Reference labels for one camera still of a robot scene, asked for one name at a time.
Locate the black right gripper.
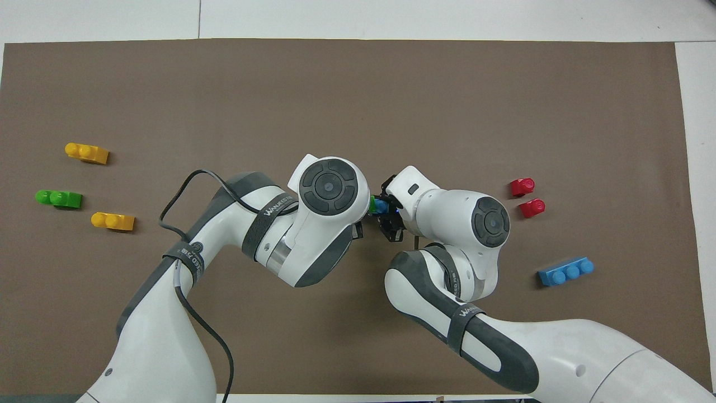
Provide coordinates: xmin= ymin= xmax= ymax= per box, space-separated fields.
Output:
xmin=351 ymin=176 xmax=405 ymax=243

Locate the yellow toy building block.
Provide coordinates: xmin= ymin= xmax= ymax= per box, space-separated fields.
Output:
xmin=65 ymin=142 xmax=109 ymax=165
xmin=91 ymin=212 xmax=135 ymax=232

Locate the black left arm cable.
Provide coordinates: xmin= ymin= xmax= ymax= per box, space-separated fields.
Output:
xmin=159 ymin=169 xmax=303 ymax=403

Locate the brown table mat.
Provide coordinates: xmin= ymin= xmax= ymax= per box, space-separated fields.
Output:
xmin=0 ymin=38 xmax=714 ymax=396

